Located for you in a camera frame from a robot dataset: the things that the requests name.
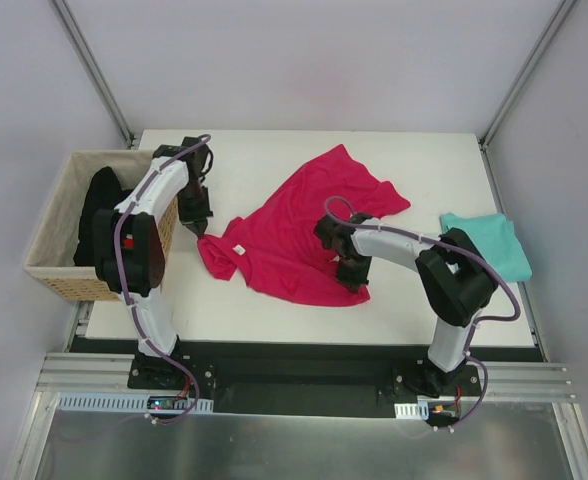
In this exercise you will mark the wicker laundry basket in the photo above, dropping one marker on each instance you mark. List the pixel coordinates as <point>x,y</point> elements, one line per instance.
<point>50,258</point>

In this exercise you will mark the aluminium rail frame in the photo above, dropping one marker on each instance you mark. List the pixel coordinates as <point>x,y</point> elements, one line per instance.
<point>531,423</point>

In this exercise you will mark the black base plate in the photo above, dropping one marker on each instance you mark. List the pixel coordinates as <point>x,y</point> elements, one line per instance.
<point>362,381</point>

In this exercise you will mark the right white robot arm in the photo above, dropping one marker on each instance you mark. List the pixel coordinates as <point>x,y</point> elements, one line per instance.
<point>456,279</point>

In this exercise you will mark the black t shirt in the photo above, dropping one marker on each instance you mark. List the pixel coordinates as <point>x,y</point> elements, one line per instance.
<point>104,192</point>

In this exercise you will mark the left white cable duct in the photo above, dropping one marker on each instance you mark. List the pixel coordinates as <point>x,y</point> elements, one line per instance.
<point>132,403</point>

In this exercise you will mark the pink t shirt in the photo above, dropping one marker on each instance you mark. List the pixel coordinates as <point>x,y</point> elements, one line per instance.
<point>275,248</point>

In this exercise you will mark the right white cable duct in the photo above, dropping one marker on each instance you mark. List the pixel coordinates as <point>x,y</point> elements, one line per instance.
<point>412,411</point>

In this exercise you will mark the right rear aluminium post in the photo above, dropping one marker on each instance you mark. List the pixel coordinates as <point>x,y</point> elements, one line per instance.
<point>552,28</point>

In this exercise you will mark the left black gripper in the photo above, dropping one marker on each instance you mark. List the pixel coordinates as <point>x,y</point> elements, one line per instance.
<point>194,217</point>

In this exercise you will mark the white cable duct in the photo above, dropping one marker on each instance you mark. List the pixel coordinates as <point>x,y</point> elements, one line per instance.
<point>132,403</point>
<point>412,411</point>

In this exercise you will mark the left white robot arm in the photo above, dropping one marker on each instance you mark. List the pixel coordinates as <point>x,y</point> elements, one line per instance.
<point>128,251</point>

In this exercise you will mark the folded teal t shirt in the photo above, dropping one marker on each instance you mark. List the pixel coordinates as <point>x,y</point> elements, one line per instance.
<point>494,237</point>

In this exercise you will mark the aluminium post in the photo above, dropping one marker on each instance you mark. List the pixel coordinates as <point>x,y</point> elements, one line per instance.
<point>82,48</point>
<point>552,28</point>

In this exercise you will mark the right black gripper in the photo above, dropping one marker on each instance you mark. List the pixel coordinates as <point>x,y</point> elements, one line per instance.
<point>352,276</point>

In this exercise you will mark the left rear aluminium post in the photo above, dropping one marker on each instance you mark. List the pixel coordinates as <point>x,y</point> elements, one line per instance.
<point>82,48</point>

